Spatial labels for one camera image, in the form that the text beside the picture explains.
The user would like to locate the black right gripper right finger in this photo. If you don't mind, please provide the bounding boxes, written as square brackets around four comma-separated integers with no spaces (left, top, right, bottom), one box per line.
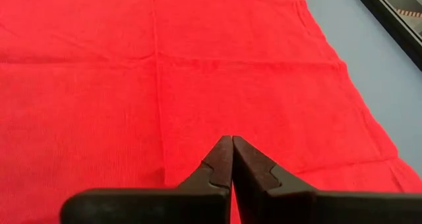
[232,135,422,224]

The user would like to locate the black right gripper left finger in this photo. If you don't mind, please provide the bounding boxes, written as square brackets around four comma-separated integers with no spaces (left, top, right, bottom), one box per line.
[59,135,234,224]

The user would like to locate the red towel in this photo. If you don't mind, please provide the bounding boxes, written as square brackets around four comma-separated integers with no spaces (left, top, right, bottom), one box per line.
[0,0,422,224]

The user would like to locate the black table frame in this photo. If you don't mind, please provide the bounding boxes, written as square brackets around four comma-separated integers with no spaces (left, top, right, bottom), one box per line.
[349,0,422,72]

